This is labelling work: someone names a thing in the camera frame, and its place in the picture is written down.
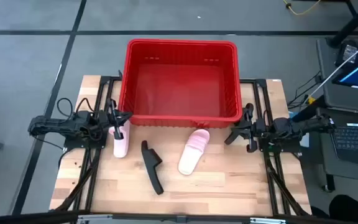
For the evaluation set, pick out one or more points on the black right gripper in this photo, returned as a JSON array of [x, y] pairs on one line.
[[259, 129]]

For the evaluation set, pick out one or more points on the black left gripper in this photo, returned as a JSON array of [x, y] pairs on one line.
[[106, 119]]

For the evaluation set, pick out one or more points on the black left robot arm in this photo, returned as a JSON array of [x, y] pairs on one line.
[[57, 124]]

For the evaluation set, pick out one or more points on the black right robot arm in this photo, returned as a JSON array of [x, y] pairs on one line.
[[306, 126]]

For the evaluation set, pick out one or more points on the red plastic bin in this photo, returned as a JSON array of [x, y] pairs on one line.
[[182, 93]]

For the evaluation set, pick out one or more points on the grey desk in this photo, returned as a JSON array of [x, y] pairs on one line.
[[337, 99]]

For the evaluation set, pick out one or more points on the grey laptop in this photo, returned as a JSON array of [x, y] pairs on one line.
[[353, 140]]

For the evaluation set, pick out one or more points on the black desk device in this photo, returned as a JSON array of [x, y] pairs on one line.
[[350, 53]]

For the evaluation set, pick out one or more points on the black metal stand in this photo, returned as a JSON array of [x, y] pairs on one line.
[[353, 21]]

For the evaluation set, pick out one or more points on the black left arm base frame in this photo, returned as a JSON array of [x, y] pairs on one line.
[[104, 79]]

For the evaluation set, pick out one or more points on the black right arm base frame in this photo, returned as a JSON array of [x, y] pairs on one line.
[[259, 82]]

